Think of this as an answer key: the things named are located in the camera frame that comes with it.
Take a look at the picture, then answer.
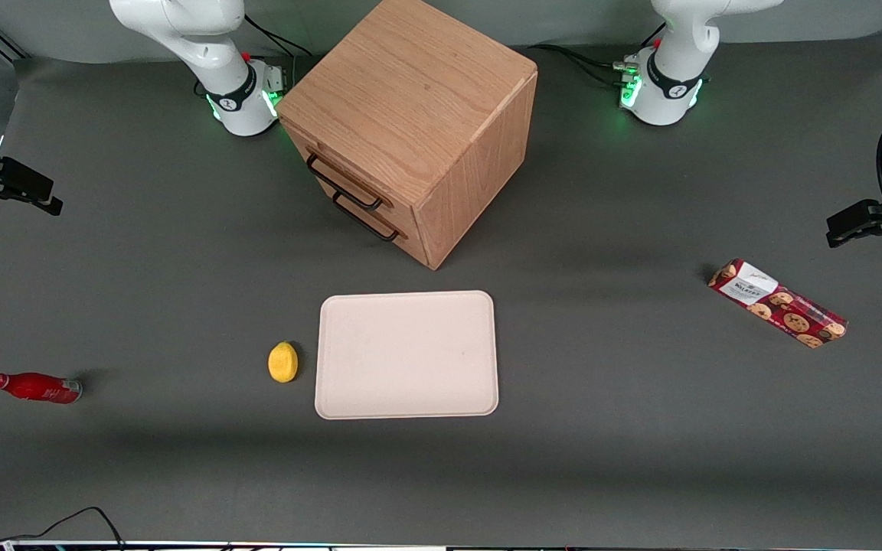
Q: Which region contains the black metal drawer handle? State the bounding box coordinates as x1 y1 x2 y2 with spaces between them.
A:
305 153 385 213
332 191 402 243

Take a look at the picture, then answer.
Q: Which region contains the wooden drawer with tray interior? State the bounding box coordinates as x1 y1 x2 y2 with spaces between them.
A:
286 125 416 224

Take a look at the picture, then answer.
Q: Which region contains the wooden drawer front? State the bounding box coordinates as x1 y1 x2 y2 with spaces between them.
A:
309 162 434 269

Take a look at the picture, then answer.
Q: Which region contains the wooden drawer cabinet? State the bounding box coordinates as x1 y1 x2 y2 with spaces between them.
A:
276 0 539 271

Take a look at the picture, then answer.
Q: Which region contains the red cookie box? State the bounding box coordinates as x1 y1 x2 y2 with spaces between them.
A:
707 259 848 350

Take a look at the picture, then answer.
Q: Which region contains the red drink bottle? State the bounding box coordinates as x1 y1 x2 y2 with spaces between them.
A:
0 372 83 405

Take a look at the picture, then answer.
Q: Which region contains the grey connector box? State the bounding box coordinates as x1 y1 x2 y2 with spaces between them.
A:
260 63 290 99

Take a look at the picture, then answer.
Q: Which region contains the yellow lemon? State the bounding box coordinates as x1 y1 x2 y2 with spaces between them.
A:
268 341 299 384

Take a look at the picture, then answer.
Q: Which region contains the beige rectangular tray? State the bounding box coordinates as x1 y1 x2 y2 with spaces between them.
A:
315 290 500 421

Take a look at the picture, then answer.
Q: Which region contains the black base cable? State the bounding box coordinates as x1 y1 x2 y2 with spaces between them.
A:
556 50 627 87
537 43 629 71
243 14 313 59

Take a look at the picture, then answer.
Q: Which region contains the thin black floor cable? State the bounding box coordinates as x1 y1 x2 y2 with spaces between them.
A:
0 506 126 549

